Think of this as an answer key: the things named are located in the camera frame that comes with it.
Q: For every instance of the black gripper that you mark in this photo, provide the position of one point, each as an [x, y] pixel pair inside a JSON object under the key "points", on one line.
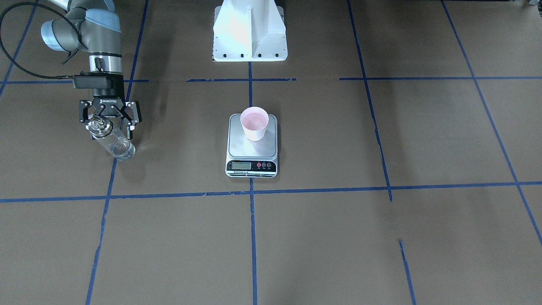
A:
{"points": [[111, 101]]}

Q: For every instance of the clear glass sauce bottle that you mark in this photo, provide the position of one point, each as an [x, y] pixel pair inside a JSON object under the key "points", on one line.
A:
{"points": [[111, 138]]}

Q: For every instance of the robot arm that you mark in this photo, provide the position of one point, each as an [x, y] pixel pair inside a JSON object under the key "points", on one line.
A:
{"points": [[93, 26]]}

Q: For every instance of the white digital kitchen scale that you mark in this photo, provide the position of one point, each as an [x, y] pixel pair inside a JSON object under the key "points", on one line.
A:
{"points": [[245, 158]]}

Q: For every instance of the brown paper table cover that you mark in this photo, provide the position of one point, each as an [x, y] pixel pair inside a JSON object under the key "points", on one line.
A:
{"points": [[409, 137]]}

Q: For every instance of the white pedestal column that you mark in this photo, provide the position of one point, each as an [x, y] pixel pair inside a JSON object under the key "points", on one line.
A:
{"points": [[249, 31]]}

